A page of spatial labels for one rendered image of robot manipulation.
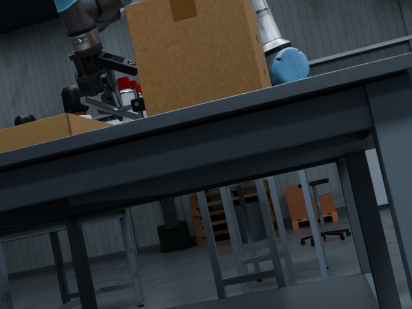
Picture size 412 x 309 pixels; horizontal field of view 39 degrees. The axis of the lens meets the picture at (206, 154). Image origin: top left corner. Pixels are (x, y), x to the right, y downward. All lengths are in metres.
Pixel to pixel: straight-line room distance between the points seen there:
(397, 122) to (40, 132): 0.52
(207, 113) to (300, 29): 9.90
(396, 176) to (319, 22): 9.91
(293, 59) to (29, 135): 0.90
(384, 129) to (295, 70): 0.83
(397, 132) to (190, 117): 0.28
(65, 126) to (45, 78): 11.03
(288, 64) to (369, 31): 9.05
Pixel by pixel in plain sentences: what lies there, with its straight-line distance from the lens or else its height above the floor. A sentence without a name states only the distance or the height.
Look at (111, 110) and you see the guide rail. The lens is 1.40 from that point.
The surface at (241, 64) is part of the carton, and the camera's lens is 1.16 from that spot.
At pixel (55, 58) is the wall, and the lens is 11.91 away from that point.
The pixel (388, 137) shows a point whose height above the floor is 0.73.
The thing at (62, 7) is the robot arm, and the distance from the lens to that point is 1.50.
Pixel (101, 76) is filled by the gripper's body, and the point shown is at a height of 1.06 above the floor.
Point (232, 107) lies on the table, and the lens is 0.81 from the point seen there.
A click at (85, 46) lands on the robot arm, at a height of 1.13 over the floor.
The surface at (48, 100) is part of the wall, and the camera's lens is 11.85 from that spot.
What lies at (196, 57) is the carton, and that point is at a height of 0.98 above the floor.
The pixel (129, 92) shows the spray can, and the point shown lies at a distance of 1.66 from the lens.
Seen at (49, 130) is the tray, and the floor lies 0.85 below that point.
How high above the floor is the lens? 0.70
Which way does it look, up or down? 4 degrees up
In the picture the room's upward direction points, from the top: 12 degrees counter-clockwise
